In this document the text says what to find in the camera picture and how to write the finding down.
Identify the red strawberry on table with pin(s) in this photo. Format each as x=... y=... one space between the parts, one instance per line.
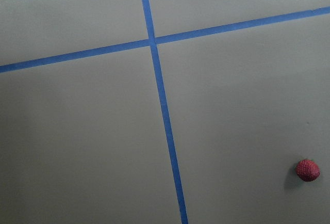
x=307 y=170

